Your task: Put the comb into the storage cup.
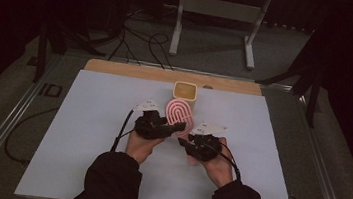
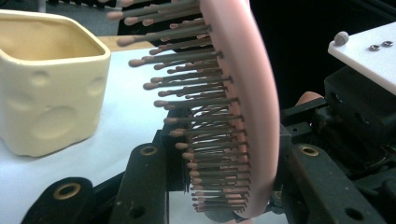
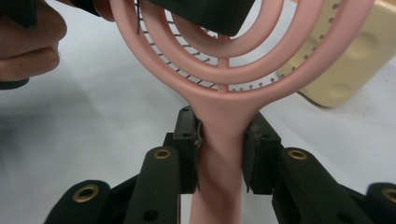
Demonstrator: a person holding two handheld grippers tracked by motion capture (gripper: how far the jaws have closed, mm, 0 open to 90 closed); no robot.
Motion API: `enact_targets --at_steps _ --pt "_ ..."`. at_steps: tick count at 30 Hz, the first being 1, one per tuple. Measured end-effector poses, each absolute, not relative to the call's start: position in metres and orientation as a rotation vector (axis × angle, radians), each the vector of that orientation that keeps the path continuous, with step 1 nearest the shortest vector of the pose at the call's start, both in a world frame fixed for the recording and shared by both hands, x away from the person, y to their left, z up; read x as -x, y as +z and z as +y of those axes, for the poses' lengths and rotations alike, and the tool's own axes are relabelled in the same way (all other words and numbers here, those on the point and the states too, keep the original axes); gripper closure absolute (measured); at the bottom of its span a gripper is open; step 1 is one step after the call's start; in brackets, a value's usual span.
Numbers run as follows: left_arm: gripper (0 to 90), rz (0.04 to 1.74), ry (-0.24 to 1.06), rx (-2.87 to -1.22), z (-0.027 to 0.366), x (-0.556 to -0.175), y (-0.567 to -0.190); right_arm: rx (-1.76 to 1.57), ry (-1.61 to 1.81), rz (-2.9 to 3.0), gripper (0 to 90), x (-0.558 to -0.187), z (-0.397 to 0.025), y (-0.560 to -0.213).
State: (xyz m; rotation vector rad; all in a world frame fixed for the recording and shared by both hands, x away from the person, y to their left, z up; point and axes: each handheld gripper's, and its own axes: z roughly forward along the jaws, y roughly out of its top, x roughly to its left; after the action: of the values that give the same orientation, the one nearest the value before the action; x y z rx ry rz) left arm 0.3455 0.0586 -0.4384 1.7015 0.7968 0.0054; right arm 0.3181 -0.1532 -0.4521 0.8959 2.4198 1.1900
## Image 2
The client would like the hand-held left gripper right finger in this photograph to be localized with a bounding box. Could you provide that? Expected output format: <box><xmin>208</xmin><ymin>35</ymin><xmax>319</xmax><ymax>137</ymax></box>
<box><xmin>278</xmin><ymin>124</ymin><xmax>387</xmax><ymax>224</ymax></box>

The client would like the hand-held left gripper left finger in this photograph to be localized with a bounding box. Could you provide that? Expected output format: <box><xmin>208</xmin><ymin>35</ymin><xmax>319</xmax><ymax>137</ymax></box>
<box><xmin>108</xmin><ymin>108</ymin><xmax>191</xmax><ymax>224</ymax></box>

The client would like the pink hairbrush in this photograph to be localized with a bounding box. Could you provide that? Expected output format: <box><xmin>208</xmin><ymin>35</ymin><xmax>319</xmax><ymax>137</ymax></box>
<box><xmin>106</xmin><ymin>0</ymin><xmax>281</xmax><ymax>224</ymax></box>

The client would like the cream square cup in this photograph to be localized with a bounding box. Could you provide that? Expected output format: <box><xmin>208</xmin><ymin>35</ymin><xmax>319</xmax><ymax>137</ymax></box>
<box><xmin>0</xmin><ymin>8</ymin><xmax>112</xmax><ymax>158</ymax></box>

